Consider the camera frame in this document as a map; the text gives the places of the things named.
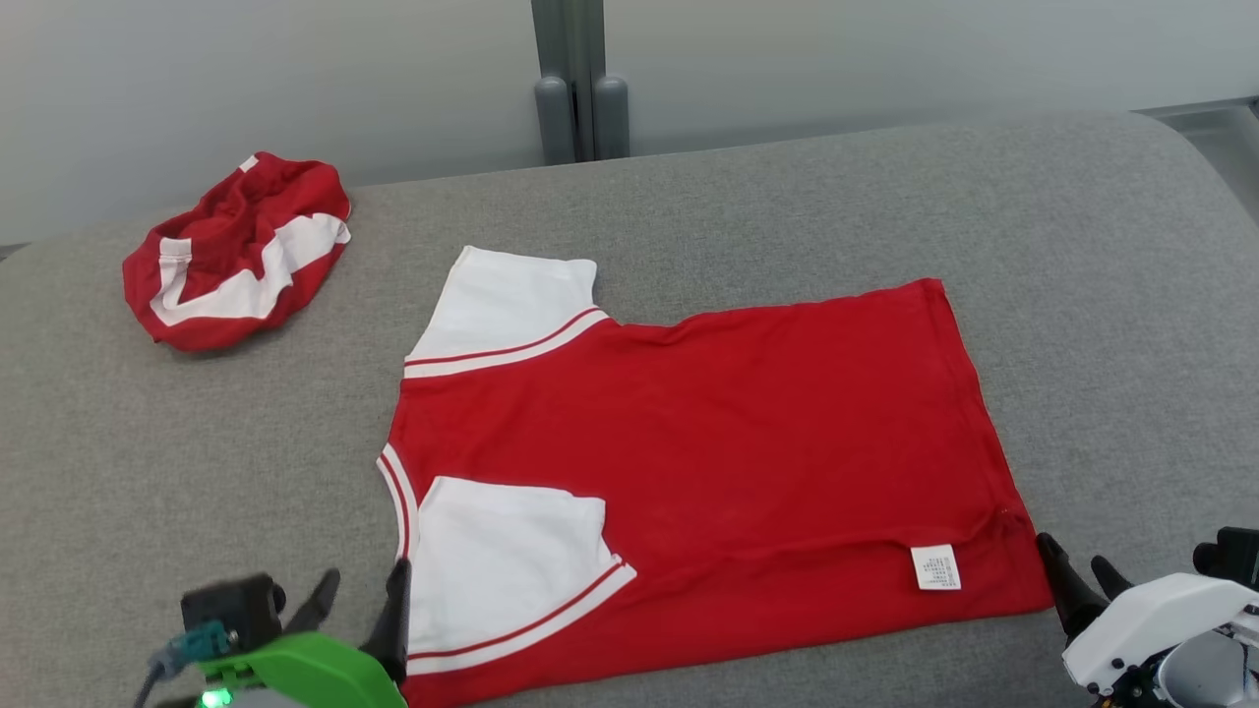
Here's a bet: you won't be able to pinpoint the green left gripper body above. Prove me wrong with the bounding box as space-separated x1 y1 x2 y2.
197 632 409 708

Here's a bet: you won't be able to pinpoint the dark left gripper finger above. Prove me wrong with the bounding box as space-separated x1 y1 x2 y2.
285 568 342 635
359 559 412 684

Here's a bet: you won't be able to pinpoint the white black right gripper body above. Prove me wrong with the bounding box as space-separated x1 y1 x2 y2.
1062 573 1259 699

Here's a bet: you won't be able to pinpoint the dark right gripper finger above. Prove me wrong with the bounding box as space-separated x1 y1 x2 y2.
1090 556 1138 601
1036 532 1110 640

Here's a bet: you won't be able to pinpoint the red white short-sleeve shirt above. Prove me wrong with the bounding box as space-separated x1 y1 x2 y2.
377 246 1055 708

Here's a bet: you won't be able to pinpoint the red white shorts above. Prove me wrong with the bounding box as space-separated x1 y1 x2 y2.
122 150 353 353

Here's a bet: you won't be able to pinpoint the teal left camera connector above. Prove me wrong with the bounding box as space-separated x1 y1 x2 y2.
157 621 238 679

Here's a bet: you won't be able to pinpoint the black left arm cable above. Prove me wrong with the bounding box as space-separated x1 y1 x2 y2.
131 659 174 708

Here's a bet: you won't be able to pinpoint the grey metal partition post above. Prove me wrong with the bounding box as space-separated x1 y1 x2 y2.
531 0 630 166

